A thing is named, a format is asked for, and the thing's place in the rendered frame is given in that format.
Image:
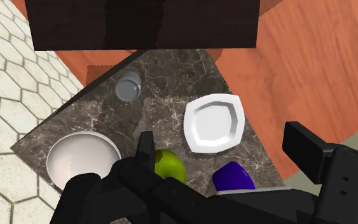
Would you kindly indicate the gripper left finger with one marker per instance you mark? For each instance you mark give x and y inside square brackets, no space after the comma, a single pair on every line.
[129,189]

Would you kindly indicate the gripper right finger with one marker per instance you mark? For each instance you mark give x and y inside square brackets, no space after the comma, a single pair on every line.
[336,173]

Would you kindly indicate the green apple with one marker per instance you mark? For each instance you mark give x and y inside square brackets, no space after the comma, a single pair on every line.
[172,167]

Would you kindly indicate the white round bowl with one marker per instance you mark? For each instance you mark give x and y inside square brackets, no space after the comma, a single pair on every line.
[79,159]

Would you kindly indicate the grey cup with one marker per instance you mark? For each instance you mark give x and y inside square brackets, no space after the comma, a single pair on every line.
[128,87]

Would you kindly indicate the blue rounded object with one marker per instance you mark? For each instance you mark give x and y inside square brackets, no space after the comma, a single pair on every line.
[232,177]

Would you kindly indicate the white square plate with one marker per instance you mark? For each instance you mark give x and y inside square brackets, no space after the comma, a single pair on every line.
[214,123]

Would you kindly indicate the dark robot stand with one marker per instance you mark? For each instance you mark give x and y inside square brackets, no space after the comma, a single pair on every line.
[144,23]

